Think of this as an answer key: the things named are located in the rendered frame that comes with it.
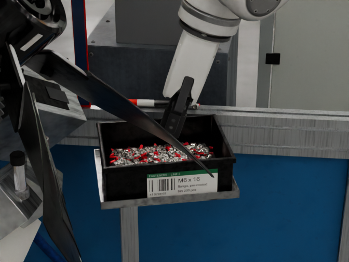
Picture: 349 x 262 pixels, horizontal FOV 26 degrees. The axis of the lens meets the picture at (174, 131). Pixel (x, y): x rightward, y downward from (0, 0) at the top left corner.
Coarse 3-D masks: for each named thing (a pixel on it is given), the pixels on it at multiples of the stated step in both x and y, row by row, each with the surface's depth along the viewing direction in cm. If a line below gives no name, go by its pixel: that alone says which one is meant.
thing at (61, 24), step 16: (0, 0) 83; (16, 0) 84; (32, 0) 88; (48, 0) 91; (0, 16) 84; (16, 16) 84; (32, 16) 84; (48, 16) 90; (64, 16) 92; (0, 32) 85; (16, 32) 85; (32, 32) 85; (48, 32) 87; (0, 48) 86; (16, 48) 87; (32, 48) 88; (0, 64) 88; (0, 80) 93; (0, 96) 93
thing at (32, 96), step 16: (32, 96) 79; (32, 112) 78; (32, 128) 83; (32, 144) 85; (32, 160) 87; (48, 160) 74; (48, 176) 71; (48, 192) 69; (48, 208) 67; (64, 208) 74; (48, 224) 66; (64, 224) 71; (64, 240) 69; (64, 256) 68; (80, 256) 79
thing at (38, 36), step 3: (36, 36) 86; (39, 36) 86; (33, 39) 86; (36, 39) 86; (30, 42) 86; (33, 42) 87; (24, 45) 87; (27, 45) 87; (30, 45) 87; (21, 48) 87; (24, 48) 87; (27, 48) 87
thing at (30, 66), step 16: (32, 64) 98; (48, 64) 96; (64, 64) 93; (16, 80) 82; (48, 80) 102; (64, 80) 99; (80, 80) 97; (16, 96) 84; (16, 112) 86; (16, 128) 88
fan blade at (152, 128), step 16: (96, 80) 96; (80, 96) 107; (96, 96) 104; (112, 96) 99; (112, 112) 111; (128, 112) 103; (144, 112) 98; (144, 128) 112; (160, 128) 99; (176, 144) 102
